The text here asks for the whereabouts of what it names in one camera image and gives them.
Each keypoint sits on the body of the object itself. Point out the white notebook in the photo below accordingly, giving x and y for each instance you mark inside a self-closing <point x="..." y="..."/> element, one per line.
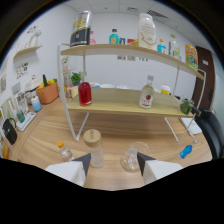
<point x="191" y="126"/>

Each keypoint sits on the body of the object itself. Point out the black chair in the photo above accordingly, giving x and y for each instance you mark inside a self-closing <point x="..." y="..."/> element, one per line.
<point x="213" y="133"/>

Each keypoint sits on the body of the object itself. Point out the gripper left finger white block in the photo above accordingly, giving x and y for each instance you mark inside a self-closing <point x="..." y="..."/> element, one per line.
<point x="71" y="170"/>

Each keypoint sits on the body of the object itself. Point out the blue patterned bowl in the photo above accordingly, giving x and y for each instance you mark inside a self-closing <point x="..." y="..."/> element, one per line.
<point x="95" y="85"/>

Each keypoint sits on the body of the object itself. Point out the red liquid bottle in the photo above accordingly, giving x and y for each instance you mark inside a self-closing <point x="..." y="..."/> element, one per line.
<point x="85" y="95"/>

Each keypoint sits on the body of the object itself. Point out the small black tool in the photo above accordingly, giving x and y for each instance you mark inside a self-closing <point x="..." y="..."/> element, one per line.
<point x="196" y="111"/>

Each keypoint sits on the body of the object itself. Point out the teal cup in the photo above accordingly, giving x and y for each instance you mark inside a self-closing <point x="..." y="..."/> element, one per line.
<point x="20" y="116"/>

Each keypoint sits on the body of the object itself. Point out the cream mug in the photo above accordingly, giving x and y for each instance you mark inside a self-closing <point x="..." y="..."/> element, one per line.
<point x="74" y="92"/>

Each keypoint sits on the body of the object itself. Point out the tall black yellow can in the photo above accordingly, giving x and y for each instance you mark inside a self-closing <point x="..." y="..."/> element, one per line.
<point x="80" y="30"/>

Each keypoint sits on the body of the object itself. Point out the white bottle with blue base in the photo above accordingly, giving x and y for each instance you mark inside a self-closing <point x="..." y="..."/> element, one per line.
<point x="36" y="105"/>

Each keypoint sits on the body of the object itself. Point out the blue liquid bottle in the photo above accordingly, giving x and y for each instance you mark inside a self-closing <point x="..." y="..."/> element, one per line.
<point x="186" y="151"/>

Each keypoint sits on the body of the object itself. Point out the orange basket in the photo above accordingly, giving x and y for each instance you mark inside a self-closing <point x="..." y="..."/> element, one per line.
<point x="48" y="94"/>

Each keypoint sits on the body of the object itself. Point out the clear bottle with green cap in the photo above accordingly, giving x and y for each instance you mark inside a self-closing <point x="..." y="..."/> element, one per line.
<point x="174" y="48"/>

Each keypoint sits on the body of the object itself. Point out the large white milk bottle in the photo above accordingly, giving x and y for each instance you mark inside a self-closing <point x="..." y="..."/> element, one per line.
<point x="147" y="33"/>

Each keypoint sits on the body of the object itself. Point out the white figurine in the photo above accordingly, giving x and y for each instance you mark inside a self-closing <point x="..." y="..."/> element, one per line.
<point x="34" y="36"/>

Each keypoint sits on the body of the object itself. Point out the clear glass with ice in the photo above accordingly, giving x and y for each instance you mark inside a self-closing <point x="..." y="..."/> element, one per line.
<point x="130" y="161"/>

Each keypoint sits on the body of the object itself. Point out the brown door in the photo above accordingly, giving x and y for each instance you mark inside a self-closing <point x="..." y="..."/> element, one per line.
<point x="203" y="76"/>

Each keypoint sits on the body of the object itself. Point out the white pot with lid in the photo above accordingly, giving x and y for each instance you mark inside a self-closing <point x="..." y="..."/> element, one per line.
<point x="32" y="86"/>

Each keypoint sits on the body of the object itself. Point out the wooden wall shelf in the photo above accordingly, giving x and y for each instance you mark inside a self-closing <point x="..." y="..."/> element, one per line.
<point x="28" y="50"/>

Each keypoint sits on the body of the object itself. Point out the two-tier wooden shelf rack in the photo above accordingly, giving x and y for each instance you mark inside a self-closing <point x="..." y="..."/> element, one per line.
<point x="126" y="100"/>

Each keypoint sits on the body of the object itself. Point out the clear bottle with red label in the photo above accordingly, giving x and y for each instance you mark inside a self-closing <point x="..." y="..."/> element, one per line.
<point x="146" y="97"/>

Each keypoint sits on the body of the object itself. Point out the white wall socket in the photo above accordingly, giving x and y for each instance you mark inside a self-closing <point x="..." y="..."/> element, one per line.
<point x="16" y="88"/>

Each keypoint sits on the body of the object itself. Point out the small light blue bottle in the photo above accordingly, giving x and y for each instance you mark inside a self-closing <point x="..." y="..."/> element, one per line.
<point x="162" y="47"/>

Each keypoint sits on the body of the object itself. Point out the green potted plant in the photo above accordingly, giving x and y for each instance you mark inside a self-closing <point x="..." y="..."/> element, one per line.
<point x="76" y="78"/>

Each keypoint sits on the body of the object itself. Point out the red wall poster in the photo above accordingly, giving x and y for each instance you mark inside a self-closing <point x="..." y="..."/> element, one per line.
<point x="130" y="41"/>

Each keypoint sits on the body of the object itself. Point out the blue wall poster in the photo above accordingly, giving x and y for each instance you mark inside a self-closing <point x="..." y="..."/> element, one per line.
<point x="122" y="41"/>

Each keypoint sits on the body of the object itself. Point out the small pink bottle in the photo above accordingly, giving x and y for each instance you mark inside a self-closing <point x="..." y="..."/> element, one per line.
<point x="93" y="40"/>

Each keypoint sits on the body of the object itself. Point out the yellow snack can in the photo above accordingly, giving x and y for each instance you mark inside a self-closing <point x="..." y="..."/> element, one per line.
<point x="191" y="57"/>

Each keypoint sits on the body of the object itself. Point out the white scale tray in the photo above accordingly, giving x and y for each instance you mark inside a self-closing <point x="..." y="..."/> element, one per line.
<point x="28" y="120"/>

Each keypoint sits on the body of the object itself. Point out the clear bottle with orange cap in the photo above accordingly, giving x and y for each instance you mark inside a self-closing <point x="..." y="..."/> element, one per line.
<point x="65" y="152"/>

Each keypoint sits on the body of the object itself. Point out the green glass with limes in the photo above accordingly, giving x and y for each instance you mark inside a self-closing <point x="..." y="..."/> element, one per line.
<point x="186" y="106"/>

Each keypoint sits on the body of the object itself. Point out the round amber bottle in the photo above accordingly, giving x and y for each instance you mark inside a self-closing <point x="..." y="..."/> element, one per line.
<point x="135" y="43"/>

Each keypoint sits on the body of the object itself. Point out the black kettle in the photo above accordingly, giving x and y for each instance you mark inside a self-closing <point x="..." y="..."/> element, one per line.
<point x="10" y="133"/>

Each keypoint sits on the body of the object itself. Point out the clear bottle with wooden lid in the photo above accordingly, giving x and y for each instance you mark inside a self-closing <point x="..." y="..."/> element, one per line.
<point x="95" y="146"/>

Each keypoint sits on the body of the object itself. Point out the teal green bottle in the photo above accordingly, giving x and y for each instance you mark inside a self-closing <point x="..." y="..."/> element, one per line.
<point x="114" y="38"/>

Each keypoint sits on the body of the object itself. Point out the gripper right finger white block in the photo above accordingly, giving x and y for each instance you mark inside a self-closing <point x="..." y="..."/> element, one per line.
<point x="156" y="169"/>

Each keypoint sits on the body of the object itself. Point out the white bowl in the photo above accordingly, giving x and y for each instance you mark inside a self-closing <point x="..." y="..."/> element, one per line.
<point x="107" y="86"/>

